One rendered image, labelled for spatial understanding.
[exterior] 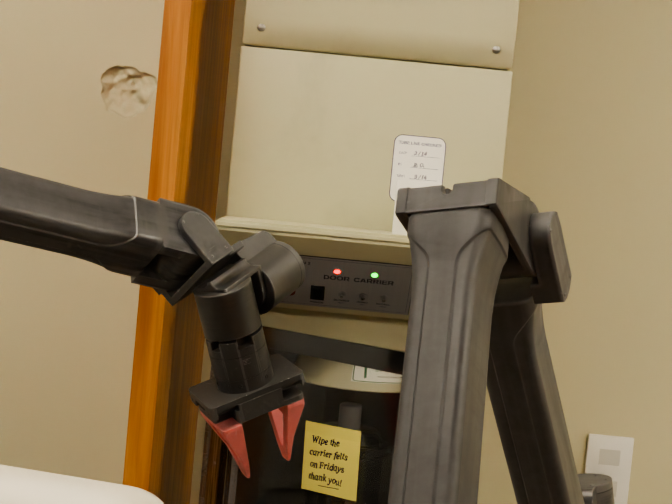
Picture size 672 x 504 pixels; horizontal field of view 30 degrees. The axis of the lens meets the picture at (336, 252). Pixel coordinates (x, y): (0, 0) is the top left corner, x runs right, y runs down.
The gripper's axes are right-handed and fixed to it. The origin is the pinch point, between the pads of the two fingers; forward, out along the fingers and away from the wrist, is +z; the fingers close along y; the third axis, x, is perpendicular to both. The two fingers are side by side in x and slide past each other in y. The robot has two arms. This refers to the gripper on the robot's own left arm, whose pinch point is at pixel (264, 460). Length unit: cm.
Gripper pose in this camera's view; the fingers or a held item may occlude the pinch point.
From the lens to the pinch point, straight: 129.0
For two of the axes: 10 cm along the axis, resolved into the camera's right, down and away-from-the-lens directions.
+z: 1.9, 9.2, 3.4
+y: -8.7, 3.2, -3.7
